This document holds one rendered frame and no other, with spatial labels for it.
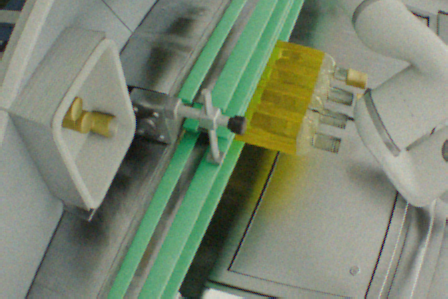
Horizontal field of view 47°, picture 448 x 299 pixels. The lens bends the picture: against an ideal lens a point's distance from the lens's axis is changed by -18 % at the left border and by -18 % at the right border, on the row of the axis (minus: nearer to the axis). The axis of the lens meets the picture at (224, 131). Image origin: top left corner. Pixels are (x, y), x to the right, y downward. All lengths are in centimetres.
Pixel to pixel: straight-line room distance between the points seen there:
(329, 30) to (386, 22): 84
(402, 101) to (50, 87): 45
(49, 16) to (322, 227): 65
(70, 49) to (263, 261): 54
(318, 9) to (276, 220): 64
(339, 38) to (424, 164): 79
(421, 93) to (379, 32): 9
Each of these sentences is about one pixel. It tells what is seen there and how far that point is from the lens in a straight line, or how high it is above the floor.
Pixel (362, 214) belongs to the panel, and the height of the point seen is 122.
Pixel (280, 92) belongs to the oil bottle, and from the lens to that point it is 110.
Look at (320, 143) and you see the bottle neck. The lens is 105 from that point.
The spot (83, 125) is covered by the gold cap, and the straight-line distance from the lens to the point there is 85.
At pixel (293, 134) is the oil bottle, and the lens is 104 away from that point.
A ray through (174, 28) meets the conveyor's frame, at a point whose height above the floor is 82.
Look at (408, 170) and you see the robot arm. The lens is 74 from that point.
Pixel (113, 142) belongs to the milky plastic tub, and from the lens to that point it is 94.
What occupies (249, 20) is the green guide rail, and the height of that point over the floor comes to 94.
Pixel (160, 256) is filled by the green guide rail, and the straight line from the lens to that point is 92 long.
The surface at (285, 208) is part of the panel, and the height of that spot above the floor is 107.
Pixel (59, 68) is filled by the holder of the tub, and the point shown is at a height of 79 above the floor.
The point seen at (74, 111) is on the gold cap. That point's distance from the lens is 81.
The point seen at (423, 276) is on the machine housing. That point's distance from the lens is 113.
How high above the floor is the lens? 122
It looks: 16 degrees down
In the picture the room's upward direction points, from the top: 105 degrees clockwise
